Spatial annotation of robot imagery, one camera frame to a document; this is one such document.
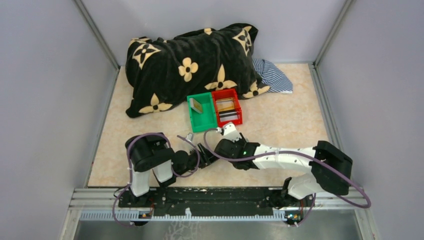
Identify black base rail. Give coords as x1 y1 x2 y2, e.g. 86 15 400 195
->
115 186 316 220

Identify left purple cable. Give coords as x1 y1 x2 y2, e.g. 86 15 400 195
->
111 132 202 228

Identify black floral blanket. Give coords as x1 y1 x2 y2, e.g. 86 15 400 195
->
125 23 270 118

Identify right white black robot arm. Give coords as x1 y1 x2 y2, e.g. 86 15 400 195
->
214 138 353 206

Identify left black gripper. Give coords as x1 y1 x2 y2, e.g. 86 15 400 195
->
175 143 222 178

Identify card in green bin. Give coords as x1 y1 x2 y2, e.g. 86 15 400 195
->
188 97 203 114

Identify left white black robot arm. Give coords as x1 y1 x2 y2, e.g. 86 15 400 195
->
125 132 218 207

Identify cards in red bin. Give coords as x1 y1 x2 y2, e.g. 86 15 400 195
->
215 97 239 122

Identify purple cable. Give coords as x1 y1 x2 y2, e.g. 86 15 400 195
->
202 127 372 227
111 132 202 228

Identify red plastic bin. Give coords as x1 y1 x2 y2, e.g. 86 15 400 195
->
211 88 243 127

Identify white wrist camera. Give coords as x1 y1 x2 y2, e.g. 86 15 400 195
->
221 122 242 142
185 132 195 145

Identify blue striped cloth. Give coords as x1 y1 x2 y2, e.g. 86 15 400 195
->
252 58 294 94

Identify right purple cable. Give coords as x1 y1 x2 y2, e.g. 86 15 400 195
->
202 127 372 227

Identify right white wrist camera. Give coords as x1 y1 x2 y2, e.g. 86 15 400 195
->
221 122 242 142

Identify green plastic bin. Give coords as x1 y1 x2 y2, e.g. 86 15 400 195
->
186 92 218 133

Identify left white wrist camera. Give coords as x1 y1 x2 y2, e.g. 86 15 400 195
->
185 132 195 145

